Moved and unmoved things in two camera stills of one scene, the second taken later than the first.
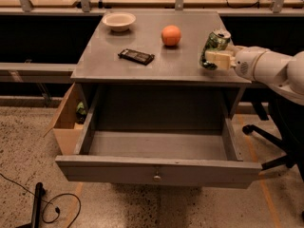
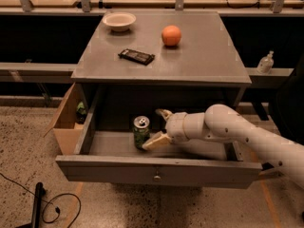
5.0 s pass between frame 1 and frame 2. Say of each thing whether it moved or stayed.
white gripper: moved
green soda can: moved
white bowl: stayed
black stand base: stayed
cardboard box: stayed
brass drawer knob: stayed
